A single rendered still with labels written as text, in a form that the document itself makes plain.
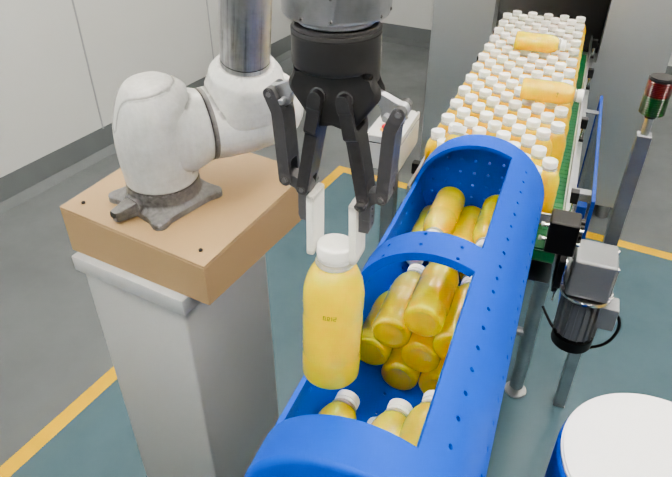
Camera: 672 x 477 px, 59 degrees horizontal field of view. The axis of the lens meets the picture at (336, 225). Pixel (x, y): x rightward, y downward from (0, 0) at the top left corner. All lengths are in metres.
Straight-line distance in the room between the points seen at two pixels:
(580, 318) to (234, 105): 1.10
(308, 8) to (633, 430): 0.81
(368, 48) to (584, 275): 1.28
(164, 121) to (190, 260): 0.27
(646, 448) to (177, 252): 0.87
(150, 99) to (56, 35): 2.71
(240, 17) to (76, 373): 1.80
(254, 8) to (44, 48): 2.78
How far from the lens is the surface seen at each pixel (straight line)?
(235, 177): 1.41
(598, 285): 1.71
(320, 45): 0.48
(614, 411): 1.08
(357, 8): 0.47
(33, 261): 3.30
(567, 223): 1.54
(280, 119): 0.55
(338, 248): 0.60
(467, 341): 0.86
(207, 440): 1.61
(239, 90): 1.21
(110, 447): 2.35
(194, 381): 1.45
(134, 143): 1.22
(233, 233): 1.24
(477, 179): 1.40
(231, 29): 1.17
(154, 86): 1.21
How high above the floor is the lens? 1.81
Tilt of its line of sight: 34 degrees down
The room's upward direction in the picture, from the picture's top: straight up
